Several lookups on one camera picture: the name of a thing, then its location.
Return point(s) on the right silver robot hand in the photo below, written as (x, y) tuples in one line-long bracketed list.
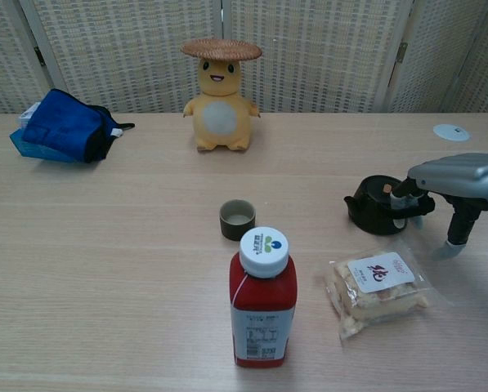
[(464, 179)]

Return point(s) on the white round table grommet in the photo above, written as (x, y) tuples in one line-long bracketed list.
[(450, 132)]

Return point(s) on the brass screen hinge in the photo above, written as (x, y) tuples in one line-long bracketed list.
[(402, 52)]

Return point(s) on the clear bag of bread snack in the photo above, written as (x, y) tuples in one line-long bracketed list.
[(374, 304)]

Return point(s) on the red juice bottle white cap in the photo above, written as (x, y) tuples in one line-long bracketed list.
[(264, 294)]

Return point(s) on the dark green teacup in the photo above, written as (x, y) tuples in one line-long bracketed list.
[(227, 229)]

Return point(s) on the yellow cartoon toy figure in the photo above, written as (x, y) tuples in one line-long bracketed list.
[(221, 118)]

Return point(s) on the brown woven straw hat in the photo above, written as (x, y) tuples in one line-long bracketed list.
[(221, 49)]

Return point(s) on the white woven folding screen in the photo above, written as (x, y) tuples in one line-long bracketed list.
[(125, 61)]

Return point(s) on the blue and black pouch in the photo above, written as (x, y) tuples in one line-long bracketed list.
[(59, 122)]

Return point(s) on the light blue box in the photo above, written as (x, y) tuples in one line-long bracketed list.
[(26, 148)]

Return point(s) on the black screen hinge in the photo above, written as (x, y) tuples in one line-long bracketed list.
[(39, 56)]

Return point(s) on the small white packet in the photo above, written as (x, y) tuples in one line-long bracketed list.
[(26, 116)]

